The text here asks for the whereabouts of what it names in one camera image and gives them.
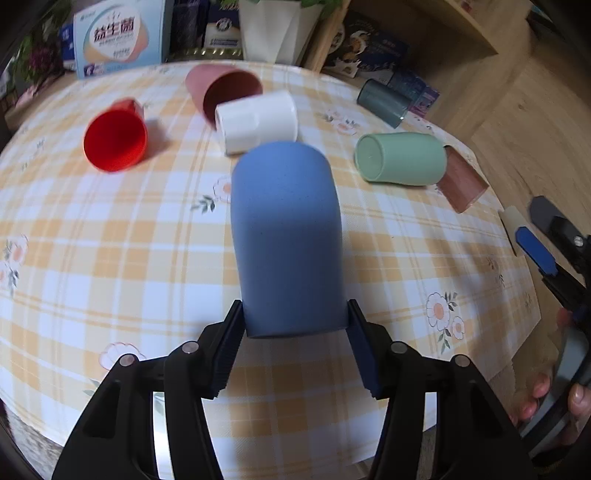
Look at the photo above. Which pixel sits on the translucent brown cup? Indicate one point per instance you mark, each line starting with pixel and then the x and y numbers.
pixel 461 182

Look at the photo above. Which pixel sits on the dark blue snack packet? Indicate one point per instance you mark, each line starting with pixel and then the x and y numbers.
pixel 369 46

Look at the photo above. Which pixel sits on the light blue printed box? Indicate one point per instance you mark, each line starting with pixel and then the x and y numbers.
pixel 120 34

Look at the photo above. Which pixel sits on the yellow checkered floral tablecloth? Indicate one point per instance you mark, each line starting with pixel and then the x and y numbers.
pixel 115 240

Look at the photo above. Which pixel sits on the purple packet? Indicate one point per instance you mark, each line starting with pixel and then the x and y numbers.
pixel 425 99

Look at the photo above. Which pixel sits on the white faceted plant pot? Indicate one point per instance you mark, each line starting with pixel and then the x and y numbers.
pixel 277 32

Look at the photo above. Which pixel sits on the blue and white carton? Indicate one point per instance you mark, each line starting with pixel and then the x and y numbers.
pixel 224 25

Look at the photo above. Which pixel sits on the wooden shelf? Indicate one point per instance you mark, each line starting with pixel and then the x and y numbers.
pixel 443 27

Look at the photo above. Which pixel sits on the white cup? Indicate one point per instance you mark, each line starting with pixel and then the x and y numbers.
pixel 258 122

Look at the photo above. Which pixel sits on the red cup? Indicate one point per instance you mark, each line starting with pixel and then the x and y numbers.
pixel 115 141

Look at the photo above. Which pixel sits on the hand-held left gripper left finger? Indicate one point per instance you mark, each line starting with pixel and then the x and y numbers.
pixel 228 350

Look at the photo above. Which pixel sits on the dark blue box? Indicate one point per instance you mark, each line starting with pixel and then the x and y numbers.
pixel 189 23

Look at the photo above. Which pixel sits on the dark teal cup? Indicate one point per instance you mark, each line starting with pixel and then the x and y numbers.
pixel 383 101

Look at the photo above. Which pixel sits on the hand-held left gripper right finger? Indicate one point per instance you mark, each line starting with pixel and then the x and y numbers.
pixel 364 364

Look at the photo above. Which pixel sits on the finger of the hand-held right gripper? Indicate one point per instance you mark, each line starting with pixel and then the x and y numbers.
pixel 565 235
pixel 538 251

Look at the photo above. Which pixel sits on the mint green cup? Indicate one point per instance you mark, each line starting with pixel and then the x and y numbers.
pixel 401 157

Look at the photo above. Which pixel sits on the person's right hand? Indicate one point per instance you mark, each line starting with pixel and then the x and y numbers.
pixel 538 392

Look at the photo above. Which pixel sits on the purple flower plant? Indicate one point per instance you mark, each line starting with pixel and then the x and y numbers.
pixel 39 57

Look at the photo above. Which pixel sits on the green plant leaves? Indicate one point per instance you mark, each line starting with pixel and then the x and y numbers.
pixel 318 4

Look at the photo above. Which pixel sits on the dusty pink cup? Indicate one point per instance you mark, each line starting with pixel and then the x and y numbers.
pixel 217 87

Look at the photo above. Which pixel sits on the dark blue translucent cup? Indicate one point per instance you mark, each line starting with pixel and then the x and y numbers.
pixel 408 83

